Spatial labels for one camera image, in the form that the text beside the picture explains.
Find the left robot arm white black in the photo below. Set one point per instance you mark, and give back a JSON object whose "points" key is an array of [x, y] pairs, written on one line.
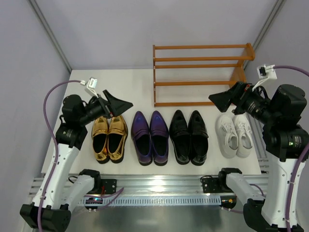
{"points": [[52, 206]]}

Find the white sneaker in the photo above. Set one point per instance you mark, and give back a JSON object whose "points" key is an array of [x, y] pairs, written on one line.
{"points": [[244, 133], [227, 136]]}

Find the aluminium corner post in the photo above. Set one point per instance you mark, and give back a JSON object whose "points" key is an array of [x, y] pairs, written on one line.
{"points": [[49, 32], [258, 20]]}

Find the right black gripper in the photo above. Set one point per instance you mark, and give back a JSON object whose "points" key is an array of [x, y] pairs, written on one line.
{"points": [[236, 96]]}

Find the left aluminium corner post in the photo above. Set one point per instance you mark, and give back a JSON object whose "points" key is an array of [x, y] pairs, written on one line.
{"points": [[49, 32]]}

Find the right purple loafer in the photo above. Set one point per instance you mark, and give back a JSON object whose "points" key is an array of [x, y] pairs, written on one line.
{"points": [[160, 139]]}

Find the purple loafer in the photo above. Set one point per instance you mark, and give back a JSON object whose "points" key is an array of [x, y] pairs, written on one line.
{"points": [[140, 135], [160, 139]]}

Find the aluminium mounting rail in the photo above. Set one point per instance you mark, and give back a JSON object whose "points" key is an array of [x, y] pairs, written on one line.
{"points": [[147, 185]]}

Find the gold loafer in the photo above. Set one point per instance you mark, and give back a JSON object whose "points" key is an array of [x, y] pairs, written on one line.
{"points": [[99, 140], [117, 136]]}

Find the right aluminium corner post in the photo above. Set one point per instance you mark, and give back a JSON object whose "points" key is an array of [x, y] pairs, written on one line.
{"points": [[258, 20]]}

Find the left purple loafer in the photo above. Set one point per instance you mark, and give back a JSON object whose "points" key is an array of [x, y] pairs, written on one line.
{"points": [[140, 135]]}

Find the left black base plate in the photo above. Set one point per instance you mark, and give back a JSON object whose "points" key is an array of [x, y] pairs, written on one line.
{"points": [[107, 186]]}

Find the orange wooden shoe shelf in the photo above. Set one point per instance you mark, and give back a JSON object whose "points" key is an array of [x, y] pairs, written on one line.
{"points": [[223, 66]]}

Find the black patent loafer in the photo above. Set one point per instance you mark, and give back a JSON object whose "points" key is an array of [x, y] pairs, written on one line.
{"points": [[198, 139], [180, 137]]}

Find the slotted grey cable duct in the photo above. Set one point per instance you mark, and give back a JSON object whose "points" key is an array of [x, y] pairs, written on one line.
{"points": [[159, 200]]}

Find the right gold loafer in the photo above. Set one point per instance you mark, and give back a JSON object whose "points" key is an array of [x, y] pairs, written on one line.
{"points": [[117, 136]]}

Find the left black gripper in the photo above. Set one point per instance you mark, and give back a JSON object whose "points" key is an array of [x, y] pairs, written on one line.
{"points": [[106, 105]]}

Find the left gold loafer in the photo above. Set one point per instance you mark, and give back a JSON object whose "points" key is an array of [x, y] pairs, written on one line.
{"points": [[99, 140]]}

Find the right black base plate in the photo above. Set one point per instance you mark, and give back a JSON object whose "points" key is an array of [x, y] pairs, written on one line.
{"points": [[210, 184]]}

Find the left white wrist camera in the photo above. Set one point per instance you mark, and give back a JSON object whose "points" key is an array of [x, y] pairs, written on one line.
{"points": [[90, 87]]}

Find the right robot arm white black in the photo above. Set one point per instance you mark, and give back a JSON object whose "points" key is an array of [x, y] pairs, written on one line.
{"points": [[288, 146]]}

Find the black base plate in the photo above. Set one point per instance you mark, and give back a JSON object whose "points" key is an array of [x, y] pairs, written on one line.
{"points": [[107, 186], [210, 184]]}

